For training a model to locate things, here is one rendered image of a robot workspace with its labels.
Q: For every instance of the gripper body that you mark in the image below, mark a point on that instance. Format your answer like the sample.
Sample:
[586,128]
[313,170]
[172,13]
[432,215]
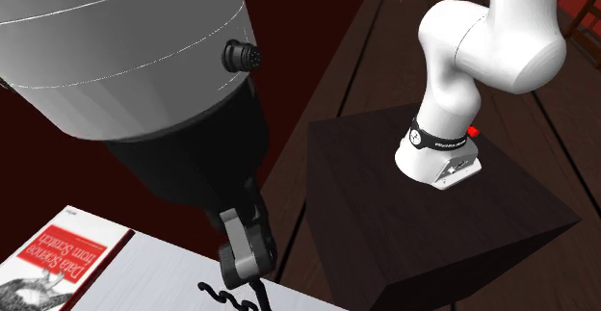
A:
[197,150]

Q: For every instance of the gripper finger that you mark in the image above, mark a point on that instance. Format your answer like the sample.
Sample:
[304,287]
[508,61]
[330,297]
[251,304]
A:
[244,253]

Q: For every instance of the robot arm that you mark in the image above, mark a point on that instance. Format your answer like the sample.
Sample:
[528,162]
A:
[117,42]

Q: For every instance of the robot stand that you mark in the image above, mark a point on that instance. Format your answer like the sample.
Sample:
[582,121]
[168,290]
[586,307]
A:
[422,235]

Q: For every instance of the white and red book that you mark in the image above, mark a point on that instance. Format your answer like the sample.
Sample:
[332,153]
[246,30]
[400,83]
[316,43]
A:
[56,263]

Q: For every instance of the red-brown wooden chair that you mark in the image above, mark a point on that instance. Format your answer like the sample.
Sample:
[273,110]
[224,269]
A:
[587,23]

